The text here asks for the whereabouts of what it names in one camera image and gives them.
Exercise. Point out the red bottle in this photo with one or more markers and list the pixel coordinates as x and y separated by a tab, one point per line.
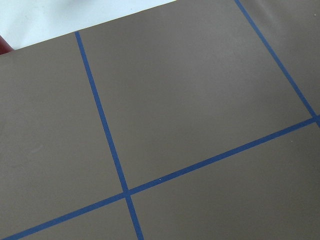
4	46

